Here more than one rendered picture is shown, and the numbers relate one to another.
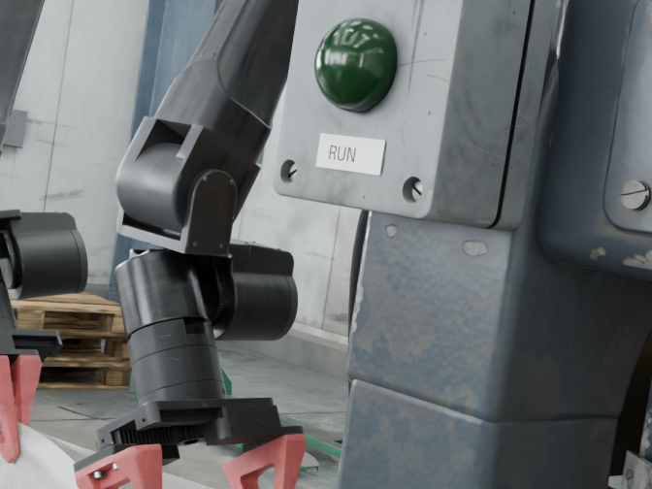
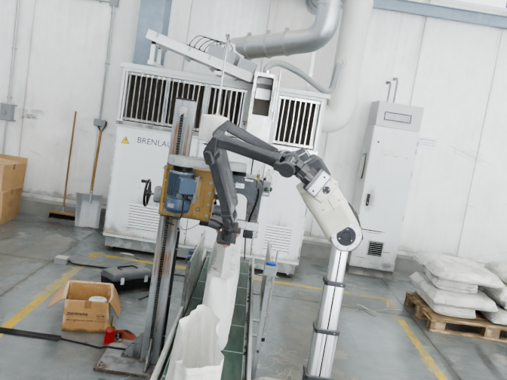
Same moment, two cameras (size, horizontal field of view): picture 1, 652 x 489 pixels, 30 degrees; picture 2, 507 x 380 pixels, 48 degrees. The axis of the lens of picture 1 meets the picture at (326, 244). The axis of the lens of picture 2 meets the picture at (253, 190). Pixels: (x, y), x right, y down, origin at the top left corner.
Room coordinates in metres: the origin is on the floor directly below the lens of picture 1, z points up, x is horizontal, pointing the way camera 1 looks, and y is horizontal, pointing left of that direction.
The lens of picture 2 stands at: (3.06, 2.31, 1.69)
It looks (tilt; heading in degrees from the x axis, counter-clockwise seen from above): 7 degrees down; 222
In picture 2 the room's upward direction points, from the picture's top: 9 degrees clockwise
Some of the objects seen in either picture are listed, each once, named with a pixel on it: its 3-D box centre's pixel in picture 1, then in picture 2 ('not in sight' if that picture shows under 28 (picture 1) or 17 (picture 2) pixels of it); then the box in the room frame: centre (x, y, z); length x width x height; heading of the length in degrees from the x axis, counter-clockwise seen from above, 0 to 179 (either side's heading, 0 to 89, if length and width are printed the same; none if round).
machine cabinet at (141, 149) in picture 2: not in sight; (215, 169); (-1.60, -2.62, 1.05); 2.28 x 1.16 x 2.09; 133
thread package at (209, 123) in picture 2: not in sight; (213, 129); (0.77, -0.19, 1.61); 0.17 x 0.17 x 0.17
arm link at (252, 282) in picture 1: (212, 253); (225, 207); (0.84, 0.08, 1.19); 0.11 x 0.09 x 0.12; 134
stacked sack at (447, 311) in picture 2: not in sight; (444, 301); (-2.43, 0.08, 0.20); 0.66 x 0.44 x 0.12; 43
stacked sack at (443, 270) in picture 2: not in sight; (464, 273); (-2.33, 0.25, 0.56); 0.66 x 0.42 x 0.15; 133
